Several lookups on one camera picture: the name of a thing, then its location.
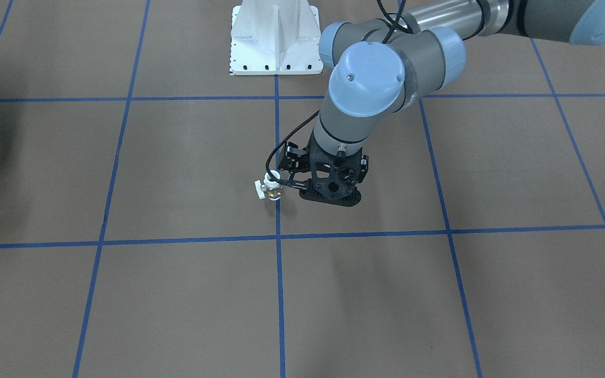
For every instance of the white brass PPR valve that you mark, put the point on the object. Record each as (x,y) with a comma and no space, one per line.
(269,188)

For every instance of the brown paper table cover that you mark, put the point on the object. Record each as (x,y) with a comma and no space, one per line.
(132,242)

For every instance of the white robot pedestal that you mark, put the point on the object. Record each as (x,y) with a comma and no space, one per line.
(275,38)

